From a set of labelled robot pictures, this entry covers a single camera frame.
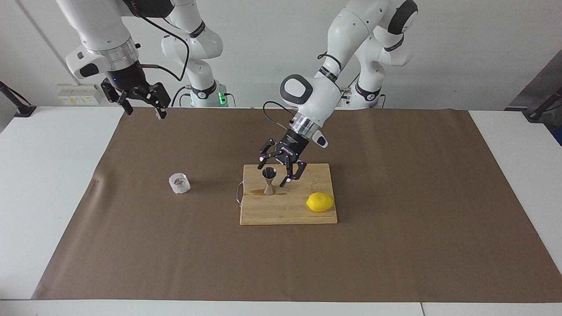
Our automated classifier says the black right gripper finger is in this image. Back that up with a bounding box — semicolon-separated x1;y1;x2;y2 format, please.
101;79;134;116
145;82;171;120

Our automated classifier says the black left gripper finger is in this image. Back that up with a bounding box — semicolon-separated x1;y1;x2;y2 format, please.
257;139;286;171
279;161;307;188

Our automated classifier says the steel cocktail jigger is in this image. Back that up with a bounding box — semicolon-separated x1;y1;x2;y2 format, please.
262;167;277;196

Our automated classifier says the small clear glass cup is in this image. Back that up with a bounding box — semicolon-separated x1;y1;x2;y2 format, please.
169;173;191;195

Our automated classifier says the yellow lemon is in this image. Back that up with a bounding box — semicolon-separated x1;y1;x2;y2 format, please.
306;192;335;213

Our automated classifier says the wooden cutting board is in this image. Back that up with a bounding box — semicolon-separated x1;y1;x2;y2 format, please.
236;163;338;226

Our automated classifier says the black clamp stand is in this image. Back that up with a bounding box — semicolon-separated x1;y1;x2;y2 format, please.
522;87;562;122
0;81;36;118

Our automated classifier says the brown paper table mat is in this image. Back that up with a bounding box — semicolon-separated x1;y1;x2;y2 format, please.
32;107;562;303

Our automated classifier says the dark grey panel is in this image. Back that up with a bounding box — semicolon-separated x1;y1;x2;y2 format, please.
505;50;562;110

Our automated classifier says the black base cable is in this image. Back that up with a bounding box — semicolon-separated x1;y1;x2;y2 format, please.
171;86;194;107

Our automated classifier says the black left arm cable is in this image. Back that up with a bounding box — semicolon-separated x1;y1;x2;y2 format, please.
263;53;341;132

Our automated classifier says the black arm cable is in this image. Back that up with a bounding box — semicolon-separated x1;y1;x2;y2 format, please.
132;9;191;83
263;53;341;132

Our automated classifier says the white wall socket box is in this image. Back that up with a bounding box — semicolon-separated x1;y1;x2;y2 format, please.
58;84;102;106

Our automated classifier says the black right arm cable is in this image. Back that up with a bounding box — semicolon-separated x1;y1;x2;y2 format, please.
132;9;191;83

